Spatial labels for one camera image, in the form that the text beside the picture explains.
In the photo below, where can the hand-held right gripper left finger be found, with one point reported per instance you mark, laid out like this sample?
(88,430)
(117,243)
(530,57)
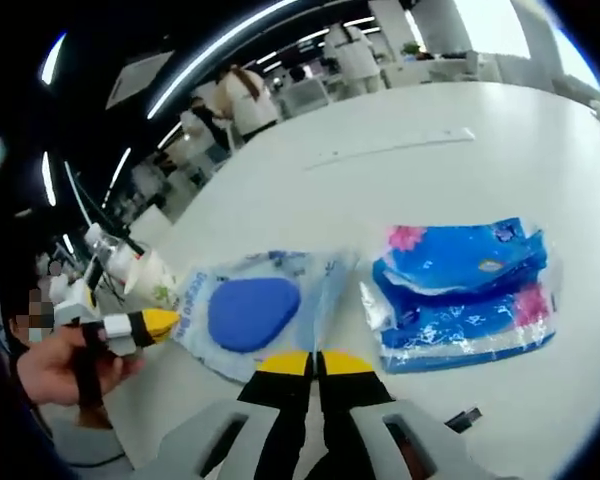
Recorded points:
(280,385)

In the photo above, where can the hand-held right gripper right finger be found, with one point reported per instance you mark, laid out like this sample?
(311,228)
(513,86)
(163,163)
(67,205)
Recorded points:
(350,385)

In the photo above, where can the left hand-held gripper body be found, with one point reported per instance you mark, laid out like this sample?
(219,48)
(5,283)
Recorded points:
(75,305)

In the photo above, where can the white paper cup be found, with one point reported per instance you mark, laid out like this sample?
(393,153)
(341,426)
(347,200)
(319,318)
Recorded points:
(152,282)

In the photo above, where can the clear plastic bottle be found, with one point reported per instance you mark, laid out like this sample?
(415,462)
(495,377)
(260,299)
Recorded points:
(105,250)

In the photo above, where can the clear bag with blue item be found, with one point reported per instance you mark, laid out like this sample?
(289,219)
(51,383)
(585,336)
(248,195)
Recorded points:
(250,315)

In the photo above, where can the blue flowered tissue pack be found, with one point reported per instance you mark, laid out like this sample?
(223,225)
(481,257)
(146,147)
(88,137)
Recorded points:
(455,300)

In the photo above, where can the person's left hand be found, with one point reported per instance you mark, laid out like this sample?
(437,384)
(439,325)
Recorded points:
(50,370)

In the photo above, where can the white table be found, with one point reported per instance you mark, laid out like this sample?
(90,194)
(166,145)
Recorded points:
(380,190)

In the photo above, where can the ceiling air conditioner panel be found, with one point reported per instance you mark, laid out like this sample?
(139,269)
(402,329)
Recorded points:
(140,77)

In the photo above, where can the white power strip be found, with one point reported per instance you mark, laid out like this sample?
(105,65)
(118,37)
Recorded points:
(395,145)

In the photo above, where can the long ceiling light strip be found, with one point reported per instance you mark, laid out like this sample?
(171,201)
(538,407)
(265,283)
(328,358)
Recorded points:
(215,50)

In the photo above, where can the green potted plant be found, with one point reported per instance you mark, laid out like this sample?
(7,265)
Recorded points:
(412,49)

